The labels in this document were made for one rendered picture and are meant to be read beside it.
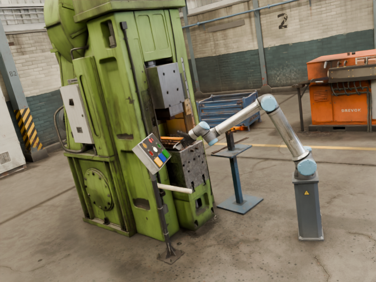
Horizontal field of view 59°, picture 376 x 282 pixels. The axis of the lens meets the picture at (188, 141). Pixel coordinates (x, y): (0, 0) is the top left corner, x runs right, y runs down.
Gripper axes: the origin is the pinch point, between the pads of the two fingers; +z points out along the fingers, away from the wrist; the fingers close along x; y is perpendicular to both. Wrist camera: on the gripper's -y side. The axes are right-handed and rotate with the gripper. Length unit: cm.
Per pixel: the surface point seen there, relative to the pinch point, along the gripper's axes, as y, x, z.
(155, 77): -60, 33, -16
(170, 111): -26.7, 36.1, -4.4
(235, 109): 48, 419, 33
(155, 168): 2.5, -27.2, 12.9
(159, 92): -47, 32, -10
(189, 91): -31, 88, -16
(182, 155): 14.2, 31.7, 14.0
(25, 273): 6, -39, 202
